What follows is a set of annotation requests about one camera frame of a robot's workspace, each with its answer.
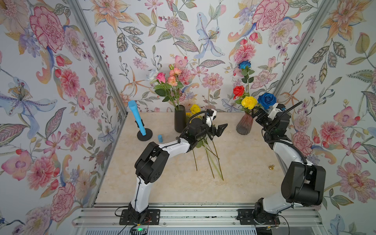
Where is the large blue rose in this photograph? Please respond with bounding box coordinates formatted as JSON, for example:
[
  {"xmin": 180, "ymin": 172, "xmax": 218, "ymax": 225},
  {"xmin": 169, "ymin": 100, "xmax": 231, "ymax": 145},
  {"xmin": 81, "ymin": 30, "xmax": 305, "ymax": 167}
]
[{"xmin": 258, "ymin": 93, "xmax": 277, "ymax": 110}]

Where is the pink rose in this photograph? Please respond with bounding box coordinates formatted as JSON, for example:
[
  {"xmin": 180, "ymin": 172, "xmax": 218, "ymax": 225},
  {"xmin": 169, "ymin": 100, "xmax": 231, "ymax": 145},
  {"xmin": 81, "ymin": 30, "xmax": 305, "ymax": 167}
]
[{"xmin": 156, "ymin": 72, "xmax": 166, "ymax": 84}]

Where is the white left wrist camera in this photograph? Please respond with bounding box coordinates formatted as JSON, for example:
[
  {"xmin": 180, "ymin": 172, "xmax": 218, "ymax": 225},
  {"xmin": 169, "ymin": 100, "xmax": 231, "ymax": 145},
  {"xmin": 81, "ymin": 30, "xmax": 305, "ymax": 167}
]
[{"xmin": 205, "ymin": 109, "xmax": 217, "ymax": 127}]

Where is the peach pink flowers cluster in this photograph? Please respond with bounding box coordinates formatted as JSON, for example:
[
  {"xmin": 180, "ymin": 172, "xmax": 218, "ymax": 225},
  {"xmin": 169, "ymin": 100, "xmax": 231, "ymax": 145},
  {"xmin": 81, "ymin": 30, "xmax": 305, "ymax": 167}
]
[{"xmin": 166, "ymin": 68, "xmax": 182, "ymax": 87}]

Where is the black cylindrical vase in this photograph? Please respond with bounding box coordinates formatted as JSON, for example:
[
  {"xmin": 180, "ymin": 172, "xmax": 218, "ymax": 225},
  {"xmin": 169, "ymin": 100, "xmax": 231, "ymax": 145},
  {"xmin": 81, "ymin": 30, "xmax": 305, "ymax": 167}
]
[{"xmin": 174, "ymin": 105, "xmax": 186, "ymax": 133}]

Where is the red rose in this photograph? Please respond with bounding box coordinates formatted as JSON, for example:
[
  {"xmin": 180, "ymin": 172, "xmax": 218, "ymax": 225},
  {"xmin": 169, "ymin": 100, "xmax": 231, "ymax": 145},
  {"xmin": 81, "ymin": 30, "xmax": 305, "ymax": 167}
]
[{"xmin": 233, "ymin": 86, "xmax": 245, "ymax": 99}]

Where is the large yellow sunflower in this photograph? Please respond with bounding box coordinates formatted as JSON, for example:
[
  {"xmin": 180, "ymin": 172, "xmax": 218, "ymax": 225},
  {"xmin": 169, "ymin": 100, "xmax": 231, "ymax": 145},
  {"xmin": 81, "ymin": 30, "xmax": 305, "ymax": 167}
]
[{"xmin": 206, "ymin": 138, "xmax": 224, "ymax": 181}]

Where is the small tall blue rose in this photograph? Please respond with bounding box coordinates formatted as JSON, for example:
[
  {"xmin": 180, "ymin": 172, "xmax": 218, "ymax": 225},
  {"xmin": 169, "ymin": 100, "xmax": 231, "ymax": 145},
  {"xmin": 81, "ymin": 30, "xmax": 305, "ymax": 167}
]
[{"xmin": 238, "ymin": 61, "xmax": 251, "ymax": 70}]

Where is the brown glass vase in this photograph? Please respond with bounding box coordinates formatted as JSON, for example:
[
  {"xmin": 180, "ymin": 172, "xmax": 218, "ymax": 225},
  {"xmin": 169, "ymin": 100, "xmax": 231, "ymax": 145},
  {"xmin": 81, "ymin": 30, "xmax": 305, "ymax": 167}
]
[{"xmin": 236, "ymin": 113, "xmax": 254, "ymax": 135}]

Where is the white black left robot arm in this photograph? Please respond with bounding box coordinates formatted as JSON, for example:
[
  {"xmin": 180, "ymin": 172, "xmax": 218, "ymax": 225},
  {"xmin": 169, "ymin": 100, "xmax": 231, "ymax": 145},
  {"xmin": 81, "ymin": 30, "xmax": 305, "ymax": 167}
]
[{"xmin": 128, "ymin": 116, "xmax": 228, "ymax": 213}]

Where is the orange yellow sunflower vase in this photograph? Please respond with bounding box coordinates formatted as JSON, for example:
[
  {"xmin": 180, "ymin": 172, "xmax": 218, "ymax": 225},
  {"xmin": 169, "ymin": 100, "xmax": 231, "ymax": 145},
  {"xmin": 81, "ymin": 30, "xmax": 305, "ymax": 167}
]
[{"xmin": 186, "ymin": 113, "xmax": 198, "ymax": 171}]

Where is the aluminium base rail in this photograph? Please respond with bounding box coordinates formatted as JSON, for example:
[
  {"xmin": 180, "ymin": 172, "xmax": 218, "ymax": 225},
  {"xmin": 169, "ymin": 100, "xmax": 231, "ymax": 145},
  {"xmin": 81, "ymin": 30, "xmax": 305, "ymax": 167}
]
[{"xmin": 72, "ymin": 203, "xmax": 327, "ymax": 235}]

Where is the blue toy microphone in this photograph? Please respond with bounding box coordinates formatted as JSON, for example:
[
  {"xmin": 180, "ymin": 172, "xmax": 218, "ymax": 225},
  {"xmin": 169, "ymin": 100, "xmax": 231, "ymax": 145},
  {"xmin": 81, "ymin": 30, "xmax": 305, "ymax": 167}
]
[{"xmin": 128, "ymin": 100, "xmax": 142, "ymax": 122}]

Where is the small yellow flower left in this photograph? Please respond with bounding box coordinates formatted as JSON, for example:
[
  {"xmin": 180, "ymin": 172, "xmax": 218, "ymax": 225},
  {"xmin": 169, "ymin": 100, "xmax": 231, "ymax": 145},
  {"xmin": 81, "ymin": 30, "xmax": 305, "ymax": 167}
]
[{"xmin": 241, "ymin": 96, "xmax": 258, "ymax": 110}]

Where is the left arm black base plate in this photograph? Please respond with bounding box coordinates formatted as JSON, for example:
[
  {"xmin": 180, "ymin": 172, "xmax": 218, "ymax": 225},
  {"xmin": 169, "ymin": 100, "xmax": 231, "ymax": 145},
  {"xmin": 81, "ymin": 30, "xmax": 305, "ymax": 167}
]
[{"xmin": 119, "ymin": 209, "xmax": 161, "ymax": 226}]

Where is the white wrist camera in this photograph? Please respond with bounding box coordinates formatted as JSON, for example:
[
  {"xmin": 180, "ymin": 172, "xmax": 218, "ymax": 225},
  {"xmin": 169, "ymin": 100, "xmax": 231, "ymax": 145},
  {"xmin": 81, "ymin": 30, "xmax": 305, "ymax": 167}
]
[
  {"xmin": 268, "ymin": 103, "xmax": 286, "ymax": 120},
  {"xmin": 205, "ymin": 109, "xmax": 217, "ymax": 127}
]

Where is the black microphone stand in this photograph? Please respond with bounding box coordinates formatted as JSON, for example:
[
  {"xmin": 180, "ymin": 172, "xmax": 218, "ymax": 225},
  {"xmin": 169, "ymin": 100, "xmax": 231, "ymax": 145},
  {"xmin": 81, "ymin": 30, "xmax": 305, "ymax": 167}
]
[{"xmin": 135, "ymin": 120, "xmax": 153, "ymax": 142}]

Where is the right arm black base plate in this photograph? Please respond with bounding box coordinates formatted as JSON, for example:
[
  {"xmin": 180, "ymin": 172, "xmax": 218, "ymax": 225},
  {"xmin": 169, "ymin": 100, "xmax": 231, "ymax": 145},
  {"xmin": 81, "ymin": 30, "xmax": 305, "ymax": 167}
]
[{"xmin": 236, "ymin": 209, "xmax": 280, "ymax": 226}]

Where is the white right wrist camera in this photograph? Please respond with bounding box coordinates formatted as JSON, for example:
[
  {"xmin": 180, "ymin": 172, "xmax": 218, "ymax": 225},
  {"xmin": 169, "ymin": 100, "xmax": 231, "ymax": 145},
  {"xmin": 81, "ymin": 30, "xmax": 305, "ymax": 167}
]
[{"xmin": 268, "ymin": 103, "xmax": 286, "ymax": 120}]

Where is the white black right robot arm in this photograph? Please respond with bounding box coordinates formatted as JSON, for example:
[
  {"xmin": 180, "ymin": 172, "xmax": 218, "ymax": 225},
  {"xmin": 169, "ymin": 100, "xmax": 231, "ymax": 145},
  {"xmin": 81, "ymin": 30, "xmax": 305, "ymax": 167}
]
[{"xmin": 252, "ymin": 104, "xmax": 326, "ymax": 224}]

